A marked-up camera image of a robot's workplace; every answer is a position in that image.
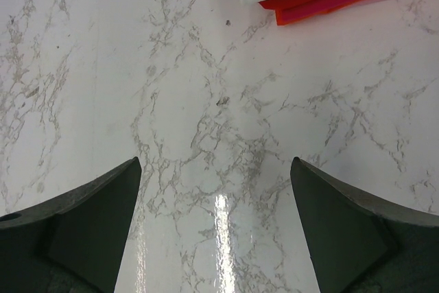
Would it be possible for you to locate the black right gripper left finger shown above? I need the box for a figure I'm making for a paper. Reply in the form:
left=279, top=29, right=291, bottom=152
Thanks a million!
left=1, top=157, right=141, bottom=292

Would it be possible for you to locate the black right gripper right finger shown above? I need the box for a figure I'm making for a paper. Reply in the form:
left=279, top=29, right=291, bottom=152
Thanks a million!
left=290, top=157, right=438, bottom=292

